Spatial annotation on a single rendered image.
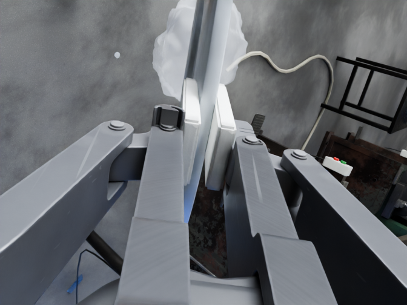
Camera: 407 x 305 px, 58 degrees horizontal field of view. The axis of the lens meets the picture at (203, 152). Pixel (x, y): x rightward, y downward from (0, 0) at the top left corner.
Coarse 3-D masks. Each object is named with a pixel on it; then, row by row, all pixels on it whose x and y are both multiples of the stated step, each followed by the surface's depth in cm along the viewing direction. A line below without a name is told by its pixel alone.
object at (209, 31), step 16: (208, 0) 21; (224, 0) 17; (208, 16) 19; (224, 16) 17; (192, 32) 40; (208, 32) 18; (224, 32) 17; (192, 48) 36; (208, 48) 17; (224, 48) 17; (192, 64) 37; (208, 64) 17; (208, 80) 17; (208, 96) 17; (208, 112) 17; (208, 128) 18; (192, 176) 19; (192, 192) 20
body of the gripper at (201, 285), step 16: (192, 272) 8; (112, 288) 7; (192, 288) 7; (208, 288) 7; (224, 288) 7; (240, 288) 7; (256, 288) 7; (80, 304) 6; (96, 304) 6; (112, 304) 6; (192, 304) 7; (208, 304) 7; (224, 304) 7; (240, 304) 7; (256, 304) 7
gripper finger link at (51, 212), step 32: (96, 128) 13; (128, 128) 13; (64, 160) 10; (96, 160) 11; (32, 192) 9; (64, 192) 9; (96, 192) 11; (0, 224) 8; (32, 224) 8; (64, 224) 9; (96, 224) 12; (0, 256) 7; (32, 256) 8; (64, 256) 10; (0, 288) 7; (32, 288) 8
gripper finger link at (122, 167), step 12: (132, 144) 13; (144, 144) 14; (120, 156) 13; (132, 156) 13; (144, 156) 14; (120, 168) 13; (132, 168) 14; (108, 180) 13; (120, 180) 14; (132, 180) 14
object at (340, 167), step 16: (256, 128) 196; (272, 144) 213; (336, 160) 191; (336, 176) 189; (208, 192) 180; (192, 208) 186; (208, 208) 180; (192, 224) 185; (208, 224) 179; (224, 224) 173; (192, 240) 185; (208, 240) 179; (224, 240) 173; (400, 240) 109; (192, 256) 182; (208, 256) 178; (224, 256) 172; (208, 272) 174; (224, 272) 172
